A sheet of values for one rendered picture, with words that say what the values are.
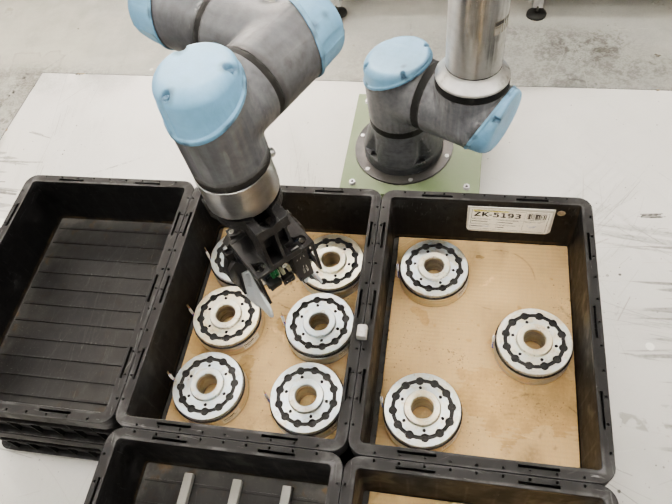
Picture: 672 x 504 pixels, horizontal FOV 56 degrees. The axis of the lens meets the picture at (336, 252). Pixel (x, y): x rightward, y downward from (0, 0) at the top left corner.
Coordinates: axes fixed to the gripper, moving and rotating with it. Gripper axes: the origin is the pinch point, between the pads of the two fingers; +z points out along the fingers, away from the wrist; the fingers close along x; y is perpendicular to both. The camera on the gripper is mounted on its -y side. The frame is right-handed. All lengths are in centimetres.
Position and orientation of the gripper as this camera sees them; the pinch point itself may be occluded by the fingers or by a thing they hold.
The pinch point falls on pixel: (280, 285)
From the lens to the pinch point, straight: 79.6
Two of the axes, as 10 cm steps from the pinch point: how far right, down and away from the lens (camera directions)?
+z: 1.6, 5.7, 8.1
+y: 5.7, 6.1, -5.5
